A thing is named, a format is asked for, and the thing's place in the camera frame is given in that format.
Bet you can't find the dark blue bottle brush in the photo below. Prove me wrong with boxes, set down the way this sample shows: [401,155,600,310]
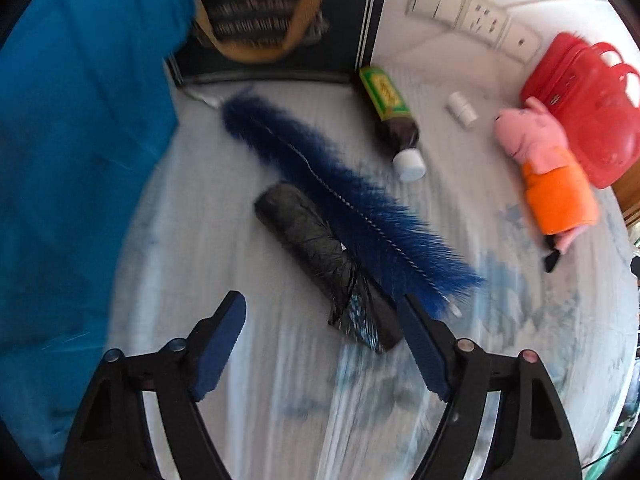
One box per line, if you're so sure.
[220,87,486,318]

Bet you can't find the wooden door frame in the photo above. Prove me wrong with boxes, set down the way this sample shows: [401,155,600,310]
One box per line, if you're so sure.
[612,180,640,231]

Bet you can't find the white blue printed tablecloth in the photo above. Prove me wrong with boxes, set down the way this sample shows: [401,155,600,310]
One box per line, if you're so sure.
[107,50,640,480]

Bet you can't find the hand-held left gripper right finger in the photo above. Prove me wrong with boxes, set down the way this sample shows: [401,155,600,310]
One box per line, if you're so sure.
[397,294,583,480]

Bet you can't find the brown bottle green label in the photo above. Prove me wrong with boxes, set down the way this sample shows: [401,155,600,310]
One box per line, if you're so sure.
[359,66,427,183]

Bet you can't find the black gift box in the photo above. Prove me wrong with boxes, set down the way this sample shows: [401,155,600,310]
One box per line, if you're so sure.
[165,0,392,86]

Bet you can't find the white wall outlet plate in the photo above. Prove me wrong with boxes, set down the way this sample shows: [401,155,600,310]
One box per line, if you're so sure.
[500,21,543,65]

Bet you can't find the blue plastic crate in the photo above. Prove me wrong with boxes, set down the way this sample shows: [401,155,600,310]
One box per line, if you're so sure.
[0,0,196,480]

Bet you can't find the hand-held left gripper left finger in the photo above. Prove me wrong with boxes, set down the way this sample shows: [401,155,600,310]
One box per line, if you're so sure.
[59,290,247,480]

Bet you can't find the white wall socket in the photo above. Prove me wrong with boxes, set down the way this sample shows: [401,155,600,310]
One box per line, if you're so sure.
[457,0,511,46]

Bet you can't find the red toy suitcase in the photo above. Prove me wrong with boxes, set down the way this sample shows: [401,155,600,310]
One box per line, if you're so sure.
[519,31,640,190]

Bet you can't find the black garbage bag roll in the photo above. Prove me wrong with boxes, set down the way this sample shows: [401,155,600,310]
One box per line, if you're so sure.
[254,182,403,355]

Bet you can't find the white wall light switch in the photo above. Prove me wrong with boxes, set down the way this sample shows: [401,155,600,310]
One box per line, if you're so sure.
[405,0,471,26]

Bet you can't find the pink pig plush orange dress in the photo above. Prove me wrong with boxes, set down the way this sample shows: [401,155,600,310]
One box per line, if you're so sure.
[492,97,601,273]

